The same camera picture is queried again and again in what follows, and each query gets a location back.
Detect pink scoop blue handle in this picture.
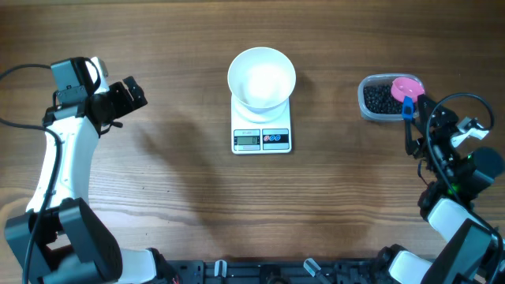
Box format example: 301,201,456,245
391,77,425,121

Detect black beans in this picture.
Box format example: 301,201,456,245
363,84,402,114

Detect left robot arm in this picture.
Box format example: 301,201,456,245
5,57,163,283

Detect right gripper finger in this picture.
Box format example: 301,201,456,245
404,119,419,158
416,95,458,134

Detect white digital kitchen scale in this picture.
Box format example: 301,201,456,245
230,96,292,155

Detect clear plastic container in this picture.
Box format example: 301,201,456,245
357,73,424,122

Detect white bowl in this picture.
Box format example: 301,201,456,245
227,47,297,113

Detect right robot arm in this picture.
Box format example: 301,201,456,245
370,95,504,283

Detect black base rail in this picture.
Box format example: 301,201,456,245
158,259,396,284

